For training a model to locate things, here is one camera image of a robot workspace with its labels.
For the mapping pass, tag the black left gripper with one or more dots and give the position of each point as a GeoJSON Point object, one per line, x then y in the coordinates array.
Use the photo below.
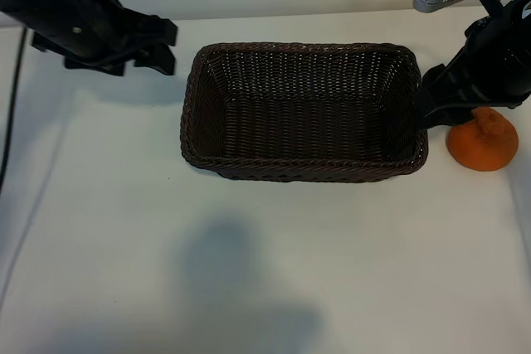
{"type": "Point", "coordinates": [99, 39]}

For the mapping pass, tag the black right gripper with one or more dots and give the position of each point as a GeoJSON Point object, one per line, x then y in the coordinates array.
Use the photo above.
{"type": "Point", "coordinates": [485, 76]}

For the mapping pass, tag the orange fruit with knobby top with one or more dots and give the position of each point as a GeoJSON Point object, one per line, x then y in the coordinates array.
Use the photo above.
{"type": "Point", "coordinates": [481, 148]}

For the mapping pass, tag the dark brown woven basket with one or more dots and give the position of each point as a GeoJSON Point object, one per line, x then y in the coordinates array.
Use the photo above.
{"type": "Point", "coordinates": [303, 122]}

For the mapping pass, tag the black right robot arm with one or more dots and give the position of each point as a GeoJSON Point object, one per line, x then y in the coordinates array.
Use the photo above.
{"type": "Point", "coordinates": [526, 51]}

